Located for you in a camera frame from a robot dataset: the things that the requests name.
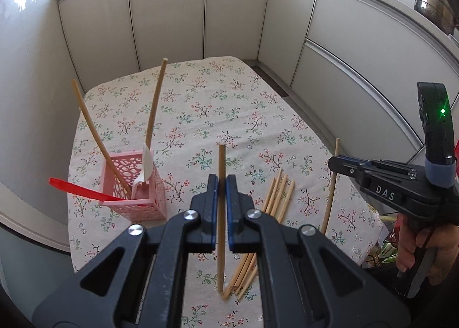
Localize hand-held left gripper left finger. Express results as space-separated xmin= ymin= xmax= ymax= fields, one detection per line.
xmin=32 ymin=174 xmax=220 ymax=328

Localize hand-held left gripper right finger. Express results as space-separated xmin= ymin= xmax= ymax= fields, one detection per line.
xmin=227 ymin=174 xmax=413 ymax=328

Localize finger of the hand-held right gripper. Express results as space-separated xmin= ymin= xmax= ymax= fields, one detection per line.
xmin=341 ymin=158 xmax=419 ymax=175
xmin=328 ymin=156 xmax=381 ymax=180

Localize bamboo chopstick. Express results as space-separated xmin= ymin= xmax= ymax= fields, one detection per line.
xmin=217 ymin=144 xmax=227 ymax=294
xmin=72 ymin=79 xmax=133 ymax=199
xmin=143 ymin=58 xmax=168 ymax=156
xmin=321 ymin=139 xmax=341 ymax=235

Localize pile of wooden chopsticks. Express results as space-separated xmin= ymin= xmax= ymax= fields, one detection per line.
xmin=221 ymin=168 xmax=296 ymax=302

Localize pink perforated utensil holder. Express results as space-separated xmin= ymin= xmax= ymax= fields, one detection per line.
xmin=101 ymin=150 xmax=167 ymax=222

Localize red plastic spoon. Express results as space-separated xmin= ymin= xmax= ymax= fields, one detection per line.
xmin=49 ymin=177 xmax=144 ymax=207

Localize person's right hand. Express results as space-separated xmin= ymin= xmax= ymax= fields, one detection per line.
xmin=395 ymin=222 xmax=459 ymax=286

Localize colourful snack packets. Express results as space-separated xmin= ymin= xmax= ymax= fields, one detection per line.
xmin=371 ymin=211 xmax=399 ymax=268

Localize floral tablecloth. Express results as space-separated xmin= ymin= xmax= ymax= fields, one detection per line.
xmin=67 ymin=56 xmax=384 ymax=328

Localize stainless steel pot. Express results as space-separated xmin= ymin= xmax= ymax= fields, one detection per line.
xmin=409 ymin=0 xmax=458 ymax=34

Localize white kitchen cabinets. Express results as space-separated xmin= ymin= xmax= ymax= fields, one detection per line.
xmin=54 ymin=0 xmax=459 ymax=171

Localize frosted glass sliding door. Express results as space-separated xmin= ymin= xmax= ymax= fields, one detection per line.
xmin=0 ymin=185 xmax=72 ymax=328

